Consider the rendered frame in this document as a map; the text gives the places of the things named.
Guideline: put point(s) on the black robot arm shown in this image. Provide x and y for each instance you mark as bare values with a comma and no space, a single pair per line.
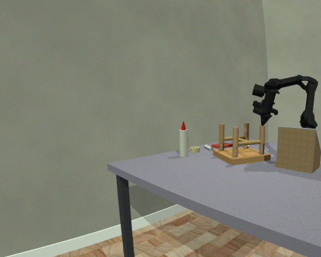
273,85

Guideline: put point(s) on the tan wooden stool leg frame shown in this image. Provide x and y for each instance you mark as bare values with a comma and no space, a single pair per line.
241,140

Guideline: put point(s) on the red flat rectangular block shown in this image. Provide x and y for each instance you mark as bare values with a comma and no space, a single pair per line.
226,145

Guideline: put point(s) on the tan wooden stool seat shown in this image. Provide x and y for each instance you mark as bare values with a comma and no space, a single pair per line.
249,155

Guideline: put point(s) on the beige ring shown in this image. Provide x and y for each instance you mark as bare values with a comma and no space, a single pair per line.
194,149

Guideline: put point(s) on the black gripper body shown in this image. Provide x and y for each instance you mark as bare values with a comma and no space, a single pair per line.
267,106

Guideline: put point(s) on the white bottle with red cone cap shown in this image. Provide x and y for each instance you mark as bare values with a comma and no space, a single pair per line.
183,135

